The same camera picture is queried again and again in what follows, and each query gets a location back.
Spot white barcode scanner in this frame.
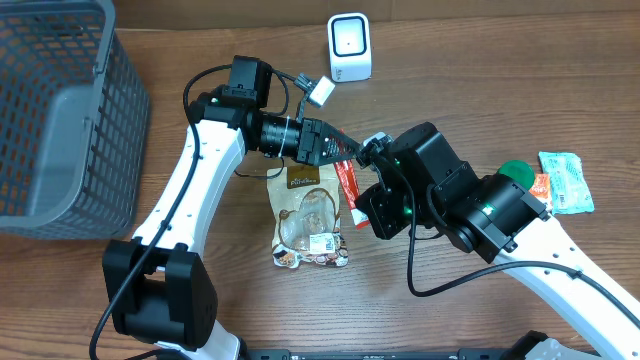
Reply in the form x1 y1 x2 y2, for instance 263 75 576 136
327 12 373 83

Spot red snack bar wrapper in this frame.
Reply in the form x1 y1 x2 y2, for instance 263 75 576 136
334 160 370 230

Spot orange snack packet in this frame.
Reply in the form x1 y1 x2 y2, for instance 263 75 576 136
529 173 553 212

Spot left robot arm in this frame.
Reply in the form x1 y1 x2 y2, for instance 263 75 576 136
89 55 360 359

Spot white brown snack packet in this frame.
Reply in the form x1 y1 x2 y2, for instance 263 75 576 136
267 165 349 269

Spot teal tissue packet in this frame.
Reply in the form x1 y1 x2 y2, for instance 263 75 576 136
538 152 595 215

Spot grey plastic mesh basket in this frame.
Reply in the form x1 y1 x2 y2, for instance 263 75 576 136
1 1 151 240

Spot green lid seasoning jar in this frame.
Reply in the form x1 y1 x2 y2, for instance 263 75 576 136
498 160 536 190

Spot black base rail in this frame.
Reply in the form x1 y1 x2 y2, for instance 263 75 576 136
245 348 511 360

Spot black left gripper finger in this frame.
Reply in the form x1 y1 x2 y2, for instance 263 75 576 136
319 151 356 165
322 122 360 153

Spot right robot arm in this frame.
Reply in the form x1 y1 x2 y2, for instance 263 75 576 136
355 122 639 359

